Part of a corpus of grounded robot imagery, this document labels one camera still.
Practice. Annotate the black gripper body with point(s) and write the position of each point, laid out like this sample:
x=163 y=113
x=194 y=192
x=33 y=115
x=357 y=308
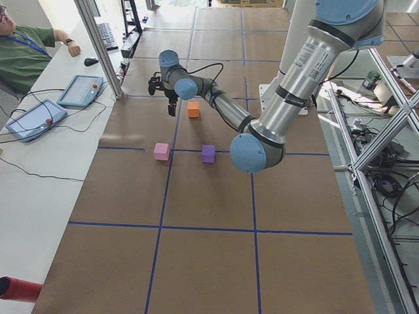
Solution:
x=171 y=97

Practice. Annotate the orange foam block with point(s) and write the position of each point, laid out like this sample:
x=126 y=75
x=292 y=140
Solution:
x=193 y=109

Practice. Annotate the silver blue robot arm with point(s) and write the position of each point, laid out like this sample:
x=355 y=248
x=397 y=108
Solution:
x=336 y=27

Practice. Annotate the person's hand with watch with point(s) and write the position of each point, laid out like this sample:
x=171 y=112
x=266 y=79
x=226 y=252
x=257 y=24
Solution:
x=73 y=49

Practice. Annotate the light pink foam block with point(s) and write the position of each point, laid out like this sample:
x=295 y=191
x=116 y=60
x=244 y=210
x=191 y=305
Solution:
x=162 y=151

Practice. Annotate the dark purple foam block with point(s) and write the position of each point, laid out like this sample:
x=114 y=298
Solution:
x=208 y=154

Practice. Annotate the far teach pendant tablet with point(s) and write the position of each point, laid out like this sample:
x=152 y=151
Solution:
x=81 y=91

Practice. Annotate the teach pendant tablet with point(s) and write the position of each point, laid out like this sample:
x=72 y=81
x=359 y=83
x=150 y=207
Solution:
x=81 y=91
x=36 y=121

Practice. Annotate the black computer mouse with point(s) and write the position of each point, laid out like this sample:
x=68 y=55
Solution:
x=90 y=61

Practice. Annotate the black keyboard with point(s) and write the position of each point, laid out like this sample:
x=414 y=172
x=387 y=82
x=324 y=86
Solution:
x=107 y=36

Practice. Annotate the near teach pendant tablet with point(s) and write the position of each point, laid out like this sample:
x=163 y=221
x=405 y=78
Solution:
x=36 y=121

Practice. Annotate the person in green shirt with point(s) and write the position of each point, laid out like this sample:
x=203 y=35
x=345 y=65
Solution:
x=24 y=53

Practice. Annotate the red cylinder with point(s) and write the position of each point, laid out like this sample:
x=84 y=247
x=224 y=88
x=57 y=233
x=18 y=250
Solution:
x=19 y=290

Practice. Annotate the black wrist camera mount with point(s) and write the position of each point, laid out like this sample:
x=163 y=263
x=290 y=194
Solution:
x=154 y=83

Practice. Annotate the aluminium frame post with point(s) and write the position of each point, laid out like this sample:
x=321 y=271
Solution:
x=90 y=24

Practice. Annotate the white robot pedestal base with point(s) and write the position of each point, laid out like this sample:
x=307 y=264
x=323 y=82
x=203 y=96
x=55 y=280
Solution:
x=300 y=13

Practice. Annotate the aluminium frame rack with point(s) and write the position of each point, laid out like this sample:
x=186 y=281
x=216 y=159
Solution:
x=371 y=124

